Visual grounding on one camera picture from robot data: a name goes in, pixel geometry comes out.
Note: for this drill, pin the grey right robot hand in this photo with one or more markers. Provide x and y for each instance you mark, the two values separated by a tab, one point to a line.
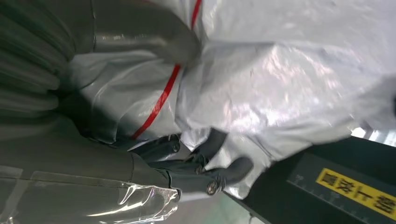
77	185

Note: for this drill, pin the black inbound scanner machine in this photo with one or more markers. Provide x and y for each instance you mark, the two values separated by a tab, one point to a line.
325	185

